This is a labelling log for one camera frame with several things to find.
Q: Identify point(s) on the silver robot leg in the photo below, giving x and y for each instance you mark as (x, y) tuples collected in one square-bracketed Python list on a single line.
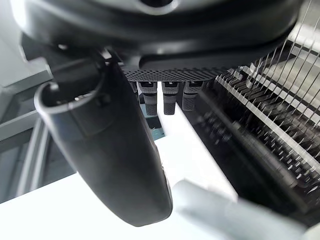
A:
[(225, 215)]

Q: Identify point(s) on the white dishwasher door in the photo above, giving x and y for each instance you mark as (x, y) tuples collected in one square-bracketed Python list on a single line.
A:
[(75, 220)]

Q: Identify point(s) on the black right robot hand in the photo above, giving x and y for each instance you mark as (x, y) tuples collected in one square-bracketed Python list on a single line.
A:
[(130, 155)]

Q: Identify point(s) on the grey cabinet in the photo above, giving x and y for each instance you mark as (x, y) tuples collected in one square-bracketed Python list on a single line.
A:
[(15, 125)]

